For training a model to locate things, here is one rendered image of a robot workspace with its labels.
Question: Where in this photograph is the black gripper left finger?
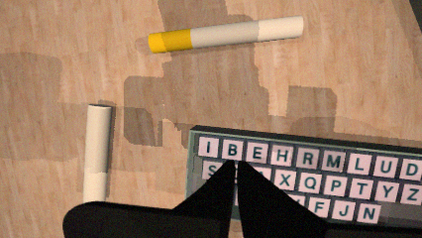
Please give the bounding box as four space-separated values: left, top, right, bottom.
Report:
62 160 236 238

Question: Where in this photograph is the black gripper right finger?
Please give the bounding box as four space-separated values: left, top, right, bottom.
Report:
237 161 422 238

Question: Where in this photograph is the grey keyboard with white letter keys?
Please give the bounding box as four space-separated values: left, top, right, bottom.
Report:
183 125 422 229

